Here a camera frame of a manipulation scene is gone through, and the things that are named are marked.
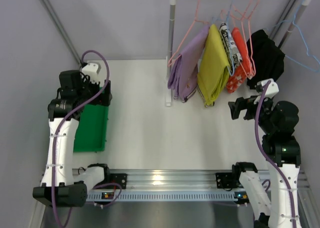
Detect purple trousers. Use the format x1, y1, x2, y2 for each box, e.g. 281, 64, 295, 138
167, 25, 210, 103

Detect black garment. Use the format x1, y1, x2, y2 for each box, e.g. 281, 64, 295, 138
247, 29, 285, 90

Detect yellow-green trousers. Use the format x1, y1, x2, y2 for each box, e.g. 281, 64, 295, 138
197, 24, 230, 107

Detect pink wire hanger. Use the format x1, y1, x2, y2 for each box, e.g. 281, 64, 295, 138
169, 0, 208, 66

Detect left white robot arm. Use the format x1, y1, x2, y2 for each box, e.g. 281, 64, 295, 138
32, 68, 109, 208

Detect pink hanger pair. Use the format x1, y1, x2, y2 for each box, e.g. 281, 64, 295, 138
220, 0, 260, 79

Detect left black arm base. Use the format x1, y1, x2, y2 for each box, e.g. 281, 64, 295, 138
107, 173, 128, 190

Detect aluminium frame strut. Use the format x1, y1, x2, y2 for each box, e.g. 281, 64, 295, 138
39, 0, 81, 66

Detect grey slotted cable duct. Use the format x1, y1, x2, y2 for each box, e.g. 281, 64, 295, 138
86, 190, 248, 203

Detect aluminium mounting rail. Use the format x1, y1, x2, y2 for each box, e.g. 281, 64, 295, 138
71, 169, 308, 191

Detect black white patterned cloth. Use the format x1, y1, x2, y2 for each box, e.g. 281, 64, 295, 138
219, 22, 243, 73

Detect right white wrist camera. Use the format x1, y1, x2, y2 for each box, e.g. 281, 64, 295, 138
255, 78, 279, 98

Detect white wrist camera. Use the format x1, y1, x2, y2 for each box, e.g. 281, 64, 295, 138
81, 62, 101, 83
255, 78, 279, 98

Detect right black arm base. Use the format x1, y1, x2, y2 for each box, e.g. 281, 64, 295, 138
215, 172, 238, 191

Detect green plastic bin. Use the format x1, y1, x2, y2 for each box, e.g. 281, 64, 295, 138
72, 86, 111, 153

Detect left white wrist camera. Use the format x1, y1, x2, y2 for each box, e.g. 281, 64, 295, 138
81, 62, 101, 83

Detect orange patterned cloth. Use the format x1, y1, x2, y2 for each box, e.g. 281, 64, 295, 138
226, 27, 253, 93

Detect light blue empty hanger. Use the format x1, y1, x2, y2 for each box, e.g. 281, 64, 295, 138
264, 0, 320, 73

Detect rack vertical post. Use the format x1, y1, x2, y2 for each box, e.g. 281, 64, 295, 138
164, 0, 177, 107

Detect blue wire hanger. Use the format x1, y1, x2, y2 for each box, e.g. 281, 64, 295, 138
211, 0, 237, 76

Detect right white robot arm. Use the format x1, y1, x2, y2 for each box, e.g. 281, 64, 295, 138
228, 96, 301, 228

